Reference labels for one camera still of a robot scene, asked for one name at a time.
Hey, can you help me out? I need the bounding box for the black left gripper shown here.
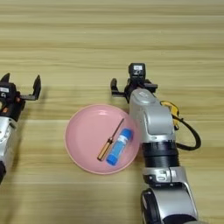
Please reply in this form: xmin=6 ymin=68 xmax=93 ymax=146
xmin=0 ymin=73 xmax=42 ymax=123

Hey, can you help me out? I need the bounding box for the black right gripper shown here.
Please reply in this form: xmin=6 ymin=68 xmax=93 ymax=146
xmin=109 ymin=77 xmax=158 ymax=103

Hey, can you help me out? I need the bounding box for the blue glue stick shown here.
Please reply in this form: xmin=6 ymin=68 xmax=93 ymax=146
xmin=105 ymin=128 xmax=134 ymax=167

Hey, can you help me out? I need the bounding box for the amber handle screwdriver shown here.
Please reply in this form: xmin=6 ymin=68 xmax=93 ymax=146
xmin=96 ymin=117 xmax=126 ymax=162

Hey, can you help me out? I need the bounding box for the pink round plate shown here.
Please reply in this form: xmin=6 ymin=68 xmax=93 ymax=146
xmin=64 ymin=104 xmax=141 ymax=175

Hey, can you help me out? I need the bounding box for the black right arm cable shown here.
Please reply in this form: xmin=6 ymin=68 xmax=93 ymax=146
xmin=171 ymin=114 xmax=202 ymax=152

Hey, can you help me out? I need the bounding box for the yellow tape measure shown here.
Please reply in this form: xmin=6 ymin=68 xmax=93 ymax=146
xmin=159 ymin=100 xmax=180 ymax=131

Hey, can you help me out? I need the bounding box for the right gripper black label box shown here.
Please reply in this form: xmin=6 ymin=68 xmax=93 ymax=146
xmin=128 ymin=62 xmax=146 ymax=82

